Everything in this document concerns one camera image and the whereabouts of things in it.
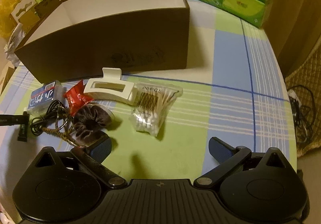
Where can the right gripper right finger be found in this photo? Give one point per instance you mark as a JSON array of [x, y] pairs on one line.
[[229, 158]]

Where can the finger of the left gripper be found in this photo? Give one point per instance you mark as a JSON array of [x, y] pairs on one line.
[[10, 120]]

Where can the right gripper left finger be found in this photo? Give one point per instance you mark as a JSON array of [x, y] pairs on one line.
[[91, 158]]

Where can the brown velvet scrunchie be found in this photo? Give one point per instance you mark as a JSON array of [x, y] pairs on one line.
[[89, 122]]

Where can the leopard print hair clip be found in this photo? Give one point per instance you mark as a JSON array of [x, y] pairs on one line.
[[63, 127]]

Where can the blue floss pick box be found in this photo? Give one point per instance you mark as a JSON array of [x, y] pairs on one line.
[[42, 97]]

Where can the red snack packet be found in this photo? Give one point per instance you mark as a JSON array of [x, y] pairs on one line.
[[76, 98]]

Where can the white hair claw clip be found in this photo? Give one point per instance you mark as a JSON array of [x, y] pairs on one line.
[[111, 87]]

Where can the cotton swab bag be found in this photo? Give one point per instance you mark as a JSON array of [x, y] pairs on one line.
[[152, 104]]

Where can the open small cardboard box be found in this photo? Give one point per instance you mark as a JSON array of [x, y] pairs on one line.
[[6, 75]]

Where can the checkered tablecloth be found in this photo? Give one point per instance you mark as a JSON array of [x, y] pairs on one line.
[[232, 88]]

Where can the white crumpled plastic bag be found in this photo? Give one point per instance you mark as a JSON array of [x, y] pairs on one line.
[[15, 39]]

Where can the brown cardboard boxes stack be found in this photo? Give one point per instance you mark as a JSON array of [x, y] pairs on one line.
[[29, 12]]

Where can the yellow plastic bag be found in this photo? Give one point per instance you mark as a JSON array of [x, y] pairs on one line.
[[8, 23]]

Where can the brown cardboard storage box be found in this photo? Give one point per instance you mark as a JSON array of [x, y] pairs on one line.
[[81, 37]]

